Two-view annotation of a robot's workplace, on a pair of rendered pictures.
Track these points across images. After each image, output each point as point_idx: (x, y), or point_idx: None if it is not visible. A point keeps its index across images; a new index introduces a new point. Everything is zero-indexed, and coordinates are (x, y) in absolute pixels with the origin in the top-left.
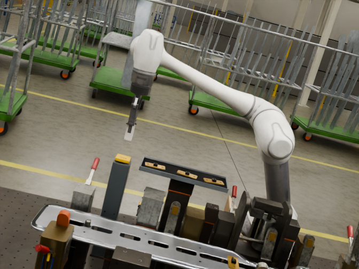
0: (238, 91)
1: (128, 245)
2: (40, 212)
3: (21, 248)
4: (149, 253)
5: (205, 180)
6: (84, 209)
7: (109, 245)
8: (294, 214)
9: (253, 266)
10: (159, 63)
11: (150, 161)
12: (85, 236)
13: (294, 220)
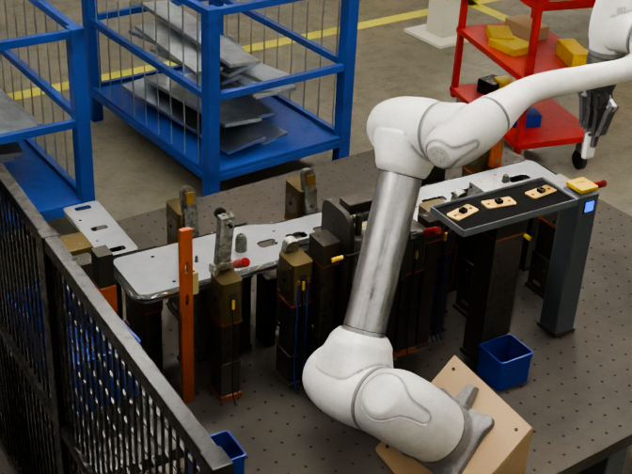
0: (508, 87)
1: (450, 183)
2: (552, 172)
3: (608, 282)
4: (425, 186)
5: (469, 205)
6: None
7: (460, 176)
8: (367, 381)
9: None
10: (592, 36)
11: (559, 197)
12: (487, 171)
13: (325, 243)
